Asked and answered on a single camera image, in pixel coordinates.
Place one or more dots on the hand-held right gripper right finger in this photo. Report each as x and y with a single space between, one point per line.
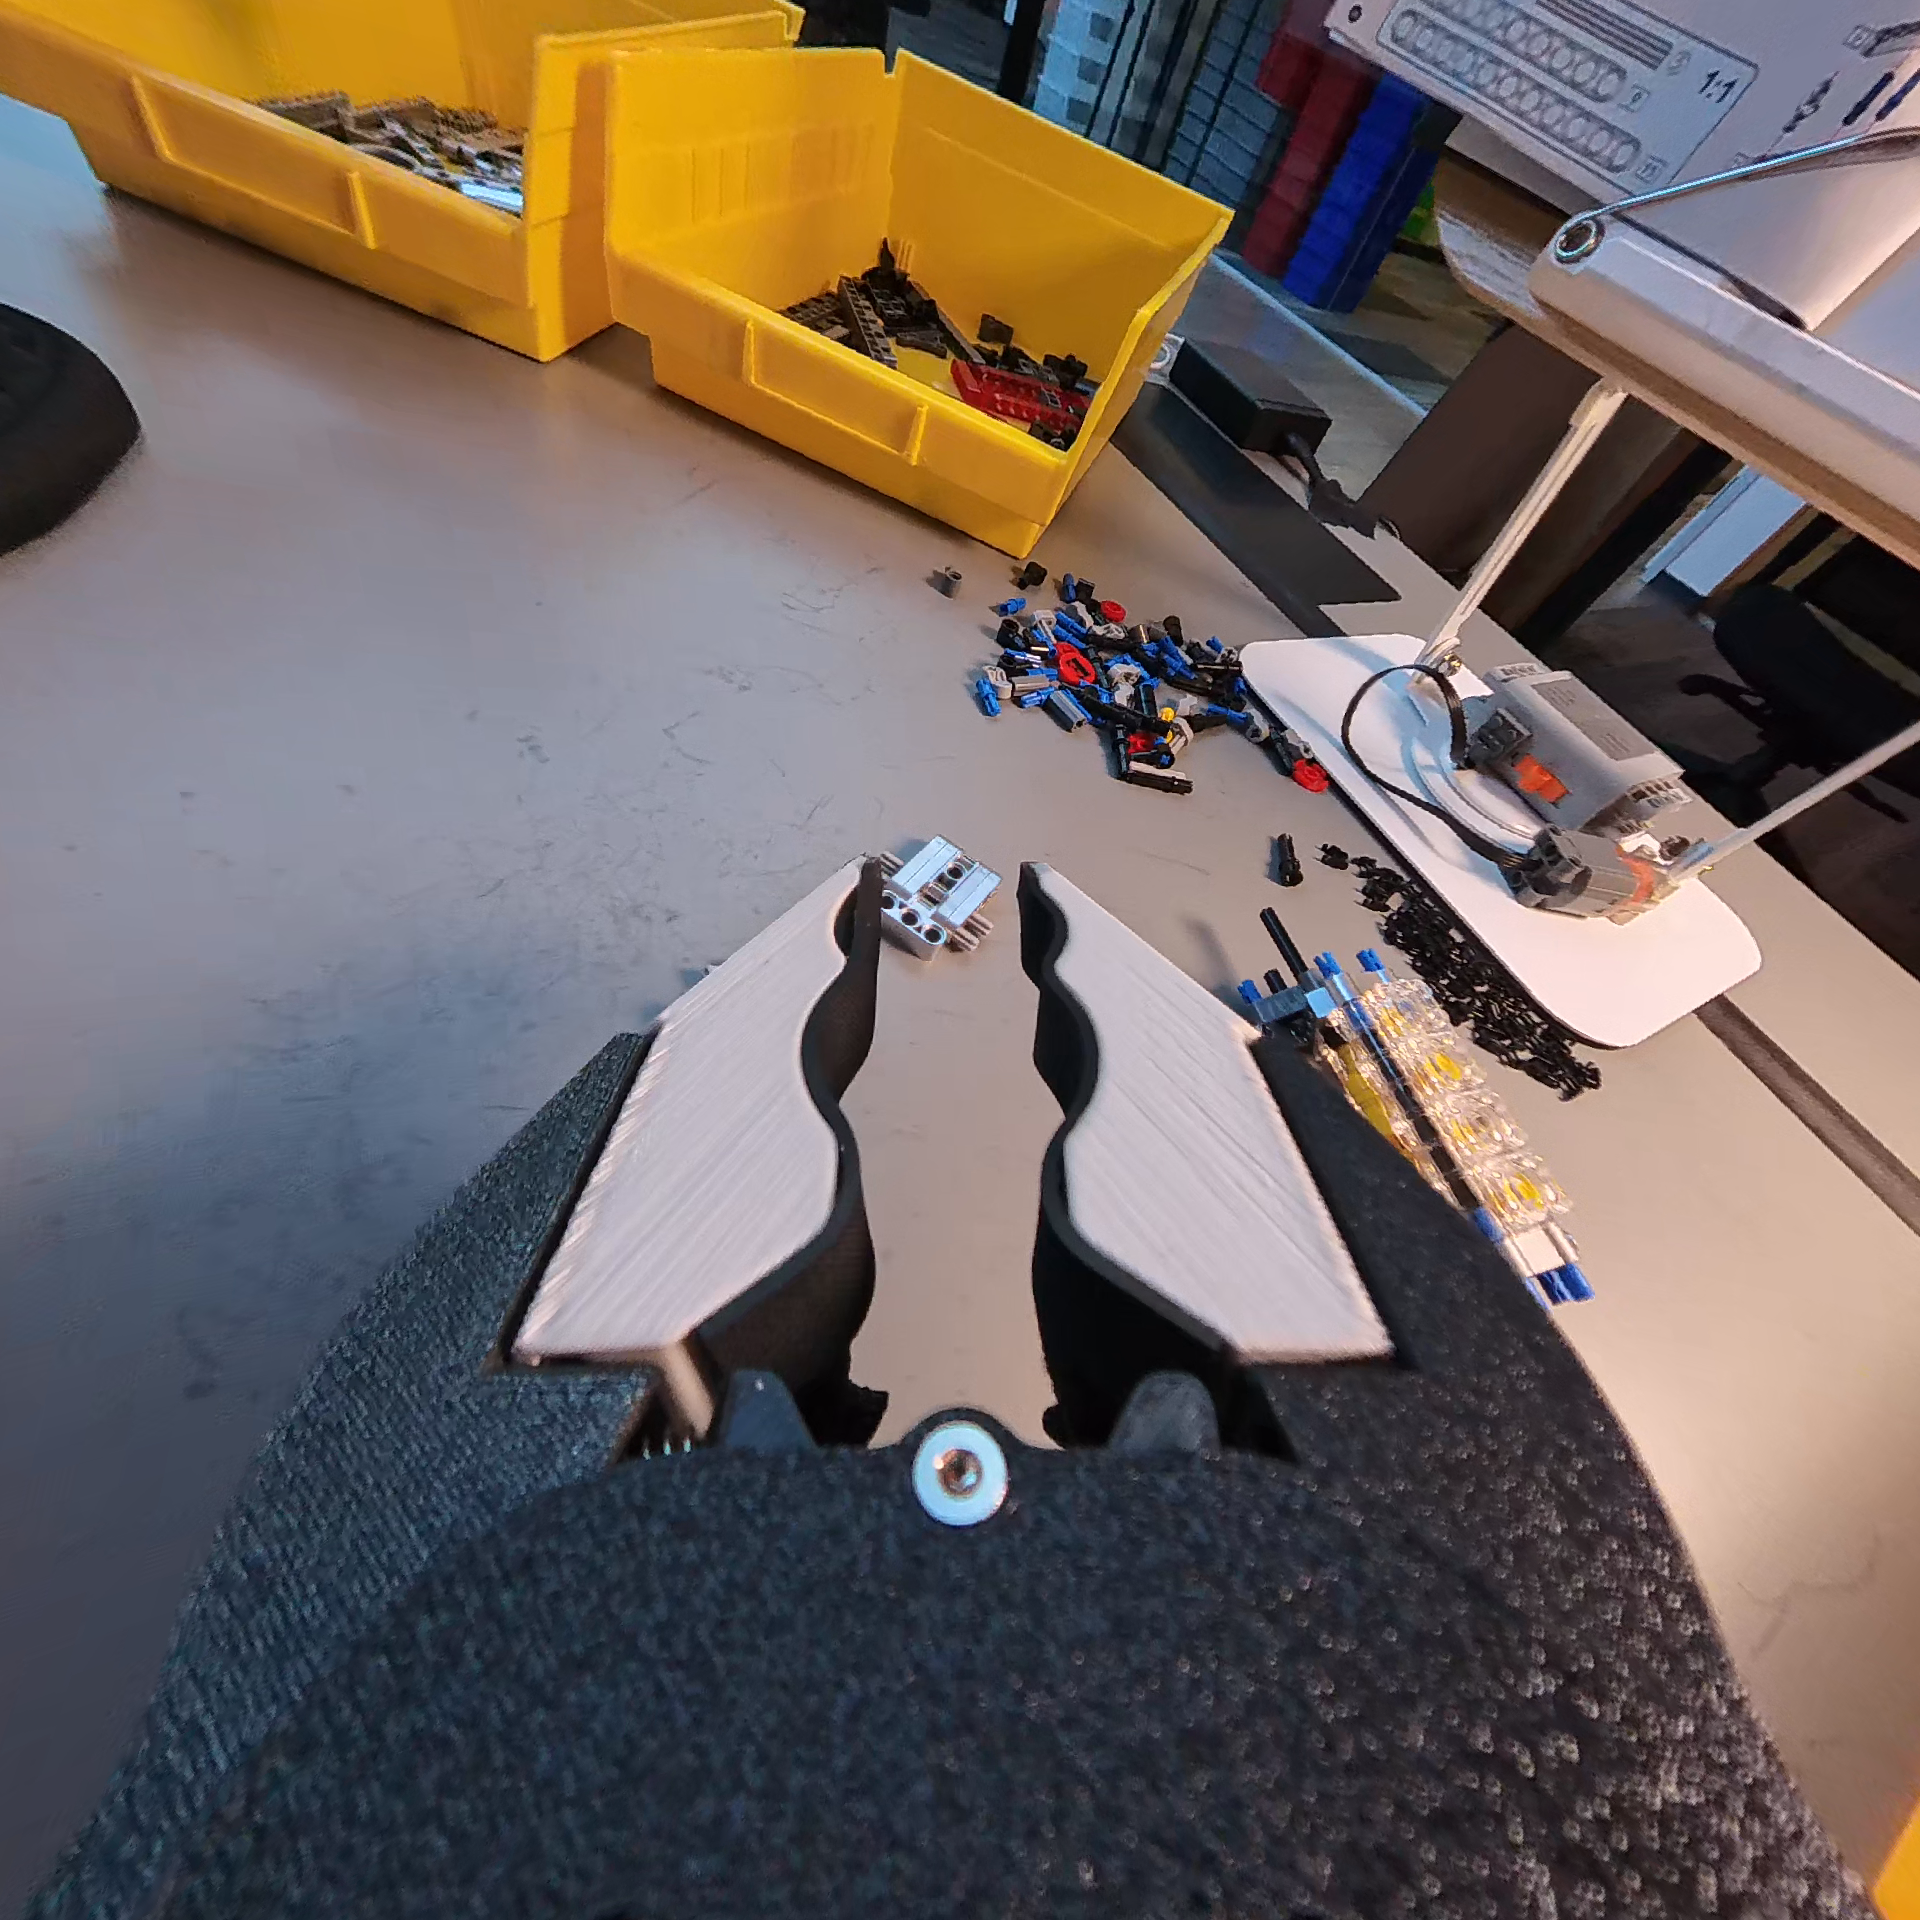
1200 1201

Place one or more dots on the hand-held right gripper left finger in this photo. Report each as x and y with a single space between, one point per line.
706 1201

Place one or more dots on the small grey beam assembly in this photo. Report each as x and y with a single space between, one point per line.
937 894

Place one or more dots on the yellow bin with grey parts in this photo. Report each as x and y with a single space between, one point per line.
301 226

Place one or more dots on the pile of grey building parts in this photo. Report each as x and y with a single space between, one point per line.
422 134

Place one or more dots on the grey desk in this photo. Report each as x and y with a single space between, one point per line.
362 750

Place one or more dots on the clear yellow gear assembly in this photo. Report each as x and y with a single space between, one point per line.
1441 1096

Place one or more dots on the pile of black pins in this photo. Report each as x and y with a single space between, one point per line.
1457 977

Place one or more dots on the pile of small coloured pieces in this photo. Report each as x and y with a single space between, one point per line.
1126 674

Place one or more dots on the grey toy motor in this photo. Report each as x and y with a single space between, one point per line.
1621 865

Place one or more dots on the grey battery box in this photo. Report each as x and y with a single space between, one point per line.
1575 736

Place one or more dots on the black flat mat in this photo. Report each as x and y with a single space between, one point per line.
1291 540

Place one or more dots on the black office chair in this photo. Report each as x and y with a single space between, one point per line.
1831 690

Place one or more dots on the black power adapter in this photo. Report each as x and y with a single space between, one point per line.
1238 385

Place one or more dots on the red building part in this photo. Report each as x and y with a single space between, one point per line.
1026 396

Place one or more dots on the yellow bin with black parts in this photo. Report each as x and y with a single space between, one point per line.
1142 300

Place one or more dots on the pile of black building parts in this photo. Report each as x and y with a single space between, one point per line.
886 316

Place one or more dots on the blue storage crates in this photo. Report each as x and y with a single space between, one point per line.
1375 211

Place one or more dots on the black dimpled pad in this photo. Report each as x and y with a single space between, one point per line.
55 420

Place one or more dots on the red storage crates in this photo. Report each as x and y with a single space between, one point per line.
1296 134

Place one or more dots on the printed instruction sheet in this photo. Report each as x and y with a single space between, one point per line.
1846 60
1531 91

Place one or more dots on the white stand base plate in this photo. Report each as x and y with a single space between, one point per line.
1621 960

